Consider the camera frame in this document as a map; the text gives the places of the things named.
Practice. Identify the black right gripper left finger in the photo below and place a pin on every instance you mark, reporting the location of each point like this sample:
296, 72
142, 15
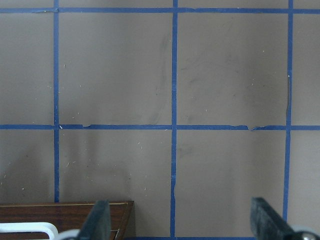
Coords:
95, 227

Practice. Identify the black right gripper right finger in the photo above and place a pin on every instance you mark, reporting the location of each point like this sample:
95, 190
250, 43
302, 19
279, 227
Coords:
267, 224

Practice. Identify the dark brown wooden cabinet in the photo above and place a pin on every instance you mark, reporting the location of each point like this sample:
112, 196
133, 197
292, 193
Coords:
71, 215

